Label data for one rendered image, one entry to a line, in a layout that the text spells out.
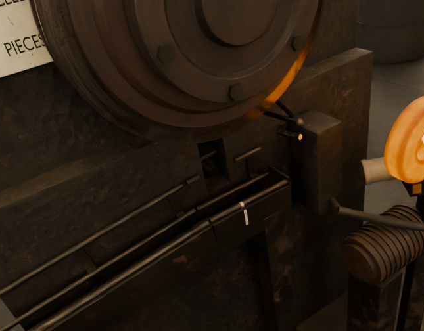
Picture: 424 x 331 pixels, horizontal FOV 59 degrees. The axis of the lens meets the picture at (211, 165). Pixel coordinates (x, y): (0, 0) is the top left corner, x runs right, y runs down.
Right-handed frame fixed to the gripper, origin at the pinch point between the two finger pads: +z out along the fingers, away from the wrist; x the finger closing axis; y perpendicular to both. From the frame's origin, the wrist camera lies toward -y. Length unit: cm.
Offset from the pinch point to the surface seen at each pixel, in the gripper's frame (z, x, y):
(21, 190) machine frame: 31, 63, -7
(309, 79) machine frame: 28.1, -0.3, -5.8
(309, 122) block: 20.5, 5.0, -10.7
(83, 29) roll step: 24, 46, 21
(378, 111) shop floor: 85, -132, -112
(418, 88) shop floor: 88, -175, -112
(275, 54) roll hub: 15.1, 22.0, 14.2
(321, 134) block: 15.9, 6.1, -10.2
